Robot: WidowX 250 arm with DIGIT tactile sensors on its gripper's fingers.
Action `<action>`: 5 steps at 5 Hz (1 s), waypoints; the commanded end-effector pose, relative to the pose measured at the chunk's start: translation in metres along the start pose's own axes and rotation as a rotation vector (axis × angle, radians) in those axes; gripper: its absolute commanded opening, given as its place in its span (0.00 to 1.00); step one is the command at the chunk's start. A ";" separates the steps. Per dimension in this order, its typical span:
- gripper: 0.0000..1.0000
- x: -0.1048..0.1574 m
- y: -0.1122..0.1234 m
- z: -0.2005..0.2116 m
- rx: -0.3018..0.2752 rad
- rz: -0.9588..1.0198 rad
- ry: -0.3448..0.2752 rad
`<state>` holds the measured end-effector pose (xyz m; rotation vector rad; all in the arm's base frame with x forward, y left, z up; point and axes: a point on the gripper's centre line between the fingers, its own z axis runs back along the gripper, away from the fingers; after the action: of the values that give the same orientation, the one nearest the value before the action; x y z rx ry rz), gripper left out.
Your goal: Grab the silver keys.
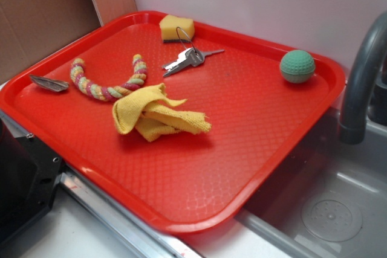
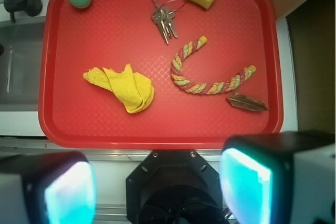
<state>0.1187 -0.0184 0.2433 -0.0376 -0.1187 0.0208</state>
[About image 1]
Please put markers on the grey faucet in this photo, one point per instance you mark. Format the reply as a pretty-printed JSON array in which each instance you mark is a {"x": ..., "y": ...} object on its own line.
[{"x": 365, "y": 94}]

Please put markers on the green dimpled ball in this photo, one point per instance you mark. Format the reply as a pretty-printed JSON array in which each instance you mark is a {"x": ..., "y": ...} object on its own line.
[{"x": 297, "y": 66}]

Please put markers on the yellow sponge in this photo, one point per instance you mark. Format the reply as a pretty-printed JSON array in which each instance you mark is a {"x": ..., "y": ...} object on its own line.
[{"x": 174, "y": 29}]

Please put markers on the red plastic tray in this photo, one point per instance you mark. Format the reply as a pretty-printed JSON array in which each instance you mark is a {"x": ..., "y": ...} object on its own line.
[{"x": 180, "y": 183}]

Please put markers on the brown cardboard panel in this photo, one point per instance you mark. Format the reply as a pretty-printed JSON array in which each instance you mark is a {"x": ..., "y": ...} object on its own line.
[{"x": 31, "y": 30}]

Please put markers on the multicolour rope toy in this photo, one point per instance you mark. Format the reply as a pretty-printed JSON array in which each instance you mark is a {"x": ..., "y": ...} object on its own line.
[{"x": 108, "y": 93}]

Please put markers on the grey feather-shaped piece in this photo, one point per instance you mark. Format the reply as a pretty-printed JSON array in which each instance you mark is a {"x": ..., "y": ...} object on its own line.
[{"x": 49, "y": 84}]

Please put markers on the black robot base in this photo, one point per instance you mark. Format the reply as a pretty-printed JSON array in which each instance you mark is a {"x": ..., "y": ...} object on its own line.
[{"x": 30, "y": 173}]

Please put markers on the yellow cloth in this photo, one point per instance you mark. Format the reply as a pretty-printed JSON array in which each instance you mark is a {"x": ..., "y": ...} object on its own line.
[{"x": 153, "y": 114}]

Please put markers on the grey sink basin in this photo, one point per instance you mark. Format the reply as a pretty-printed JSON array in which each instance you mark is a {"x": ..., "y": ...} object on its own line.
[{"x": 327, "y": 198}]

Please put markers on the silver keys on ring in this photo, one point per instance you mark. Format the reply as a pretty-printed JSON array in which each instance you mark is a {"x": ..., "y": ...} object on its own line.
[{"x": 189, "y": 57}]

